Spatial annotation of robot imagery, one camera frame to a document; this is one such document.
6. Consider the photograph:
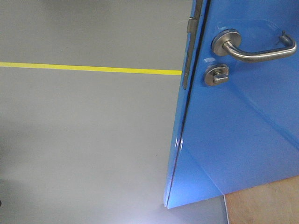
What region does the blue door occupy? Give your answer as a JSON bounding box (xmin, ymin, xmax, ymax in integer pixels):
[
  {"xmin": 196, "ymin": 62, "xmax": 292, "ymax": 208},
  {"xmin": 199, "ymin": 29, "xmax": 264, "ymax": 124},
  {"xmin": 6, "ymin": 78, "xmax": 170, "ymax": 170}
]
[{"xmin": 164, "ymin": 0, "xmax": 299, "ymax": 209}]

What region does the metal door latch plate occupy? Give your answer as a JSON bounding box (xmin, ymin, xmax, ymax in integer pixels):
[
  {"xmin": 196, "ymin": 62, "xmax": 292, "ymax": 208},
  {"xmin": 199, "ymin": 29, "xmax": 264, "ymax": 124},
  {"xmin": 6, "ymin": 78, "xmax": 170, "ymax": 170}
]
[{"xmin": 182, "ymin": 0, "xmax": 203, "ymax": 90}]

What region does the silver thumb turn lock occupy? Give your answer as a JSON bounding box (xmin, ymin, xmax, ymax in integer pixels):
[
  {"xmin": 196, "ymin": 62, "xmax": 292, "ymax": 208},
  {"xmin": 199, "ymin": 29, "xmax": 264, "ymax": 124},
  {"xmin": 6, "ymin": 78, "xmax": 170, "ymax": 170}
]
[{"xmin": 204, "ymin": 64, "xmax": 229, "ymax": 86}]

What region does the yellow floor tape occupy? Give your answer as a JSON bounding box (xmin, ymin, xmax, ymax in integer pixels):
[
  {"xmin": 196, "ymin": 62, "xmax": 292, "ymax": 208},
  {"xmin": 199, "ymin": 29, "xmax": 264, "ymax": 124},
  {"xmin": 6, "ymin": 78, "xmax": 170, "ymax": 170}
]
[{"xmin": 0, "ymin": 62, "xmax": 182, "ymax": 76}]

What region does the plywood base platform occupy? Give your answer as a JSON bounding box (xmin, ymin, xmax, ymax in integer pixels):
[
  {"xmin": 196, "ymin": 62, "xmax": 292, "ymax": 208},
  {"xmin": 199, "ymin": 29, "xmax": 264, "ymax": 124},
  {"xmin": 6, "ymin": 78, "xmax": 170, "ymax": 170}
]
[{"xmin": 225, "ymin": 176, "xmax": 299, "ymax": 224}]

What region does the silver door handle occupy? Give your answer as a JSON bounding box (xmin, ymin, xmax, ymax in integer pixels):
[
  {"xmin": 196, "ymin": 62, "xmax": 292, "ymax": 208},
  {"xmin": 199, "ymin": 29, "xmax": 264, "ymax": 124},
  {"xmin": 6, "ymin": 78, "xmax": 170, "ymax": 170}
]
[{"xmin": 211, "ymin": 29, "xmax": 297, "ymax": 63}]

